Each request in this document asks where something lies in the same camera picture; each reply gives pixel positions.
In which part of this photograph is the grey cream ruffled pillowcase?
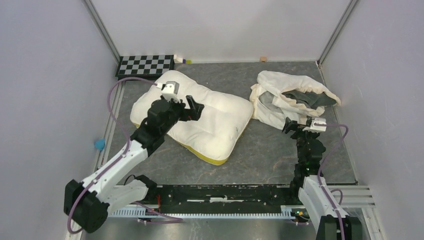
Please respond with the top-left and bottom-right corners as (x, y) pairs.
(249, 70), (342, 130)

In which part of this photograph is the blue small object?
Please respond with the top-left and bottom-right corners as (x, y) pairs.
(94, 138), (106, 152)

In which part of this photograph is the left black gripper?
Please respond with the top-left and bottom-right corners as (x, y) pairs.
(160, 94), (203, 134)

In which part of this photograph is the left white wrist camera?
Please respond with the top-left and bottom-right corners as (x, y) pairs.
(156, 81), (181, 104)

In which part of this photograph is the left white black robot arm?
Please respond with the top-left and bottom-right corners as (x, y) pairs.
(63, 95), (205, 234)

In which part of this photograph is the white toothed cable tray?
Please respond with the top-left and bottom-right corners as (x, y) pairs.
(108, 204), (309, 220)

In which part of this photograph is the small white block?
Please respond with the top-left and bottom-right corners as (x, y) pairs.
(173, 54), (186, 64)

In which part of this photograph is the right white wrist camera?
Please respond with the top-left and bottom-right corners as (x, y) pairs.
(302, 117), (327, 133)

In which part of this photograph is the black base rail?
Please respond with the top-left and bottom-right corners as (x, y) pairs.
(141, 184), (302, 214)

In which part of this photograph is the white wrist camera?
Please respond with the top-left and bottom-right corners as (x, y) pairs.
(156, 81), (181, 104)
(302, 117), (327, 133)

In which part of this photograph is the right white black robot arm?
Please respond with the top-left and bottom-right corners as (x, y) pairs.
(282, 117), (364, 240)

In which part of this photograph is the black white checkerboard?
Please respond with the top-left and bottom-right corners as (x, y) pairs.
(115, 54), (175, 80)

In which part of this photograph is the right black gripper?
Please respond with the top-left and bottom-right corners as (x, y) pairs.
(281, 116), (318, 163)

